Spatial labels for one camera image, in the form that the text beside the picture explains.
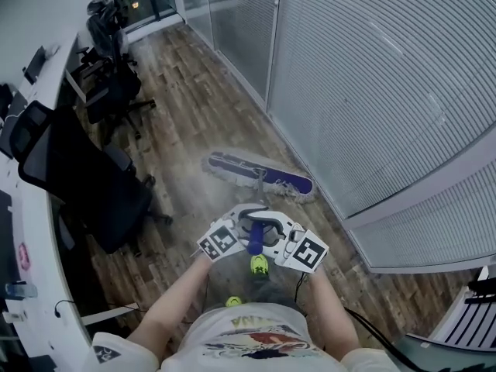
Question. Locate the yellow-green sneaker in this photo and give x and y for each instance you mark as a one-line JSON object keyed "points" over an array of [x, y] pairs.
{"points": [[259, 266], [233, 301]]}

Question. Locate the pink sticker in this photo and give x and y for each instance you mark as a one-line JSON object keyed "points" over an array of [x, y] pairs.
{"points": [[24, 255]]}

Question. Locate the dark wooden stair railing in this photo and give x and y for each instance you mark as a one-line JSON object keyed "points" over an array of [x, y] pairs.
{"points": [[482, 285]]}

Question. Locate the grey desk crossbar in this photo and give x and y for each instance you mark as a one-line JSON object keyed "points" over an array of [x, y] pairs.
{"points": [[110, 314]]}

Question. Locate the grey shorts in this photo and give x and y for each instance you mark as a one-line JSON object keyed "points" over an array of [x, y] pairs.
{"points": [[275, 295]]}

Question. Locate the white printed t-shirt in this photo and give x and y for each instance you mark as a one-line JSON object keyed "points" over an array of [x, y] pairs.
{"points": [[248, 320]]}

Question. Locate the clear water bottle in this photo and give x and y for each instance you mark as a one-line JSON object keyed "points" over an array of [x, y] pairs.
{"points": [[21, 290]]}

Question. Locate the black desk mat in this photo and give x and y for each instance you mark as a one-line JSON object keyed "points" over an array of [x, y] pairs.
{"points": [[4, 227]]}

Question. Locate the green glass panel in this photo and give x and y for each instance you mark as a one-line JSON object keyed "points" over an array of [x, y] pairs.
{"points": [[457, 359]]}

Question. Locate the person's right forearm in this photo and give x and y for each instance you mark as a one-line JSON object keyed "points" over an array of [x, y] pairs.
{"points": [[333, 316]]}

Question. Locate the black mesh office chair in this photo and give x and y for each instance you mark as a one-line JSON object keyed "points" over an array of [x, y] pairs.
{"points": [[89, 184]]}

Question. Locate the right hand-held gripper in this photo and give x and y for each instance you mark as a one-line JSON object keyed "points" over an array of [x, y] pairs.
{"points": [[308, 251]]}

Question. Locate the tall black office chair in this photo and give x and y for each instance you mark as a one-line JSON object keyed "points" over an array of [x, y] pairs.
{"points": [[112, 87]]}

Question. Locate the person's left forearm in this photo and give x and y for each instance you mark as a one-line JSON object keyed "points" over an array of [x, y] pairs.
{"points": [[174, 304]]}

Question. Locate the grey jacket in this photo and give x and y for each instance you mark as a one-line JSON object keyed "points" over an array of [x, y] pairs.
{"points": [[102, 25]]}

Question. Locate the black laptop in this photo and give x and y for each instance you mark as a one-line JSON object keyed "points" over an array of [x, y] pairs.
{"points": [[7, 103]]}

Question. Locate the glass partition with blinds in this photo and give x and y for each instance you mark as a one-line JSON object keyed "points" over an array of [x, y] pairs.
{"points": [[368, 91]]}

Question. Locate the white desk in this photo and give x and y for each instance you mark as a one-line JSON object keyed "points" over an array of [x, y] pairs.
{"points": [[36, 223]]}

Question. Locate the black tablet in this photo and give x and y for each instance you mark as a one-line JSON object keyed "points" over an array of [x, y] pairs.
{"points": [[35, 64]]}

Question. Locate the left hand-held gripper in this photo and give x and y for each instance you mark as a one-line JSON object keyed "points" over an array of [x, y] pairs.
{"points": [[217, 243]]}

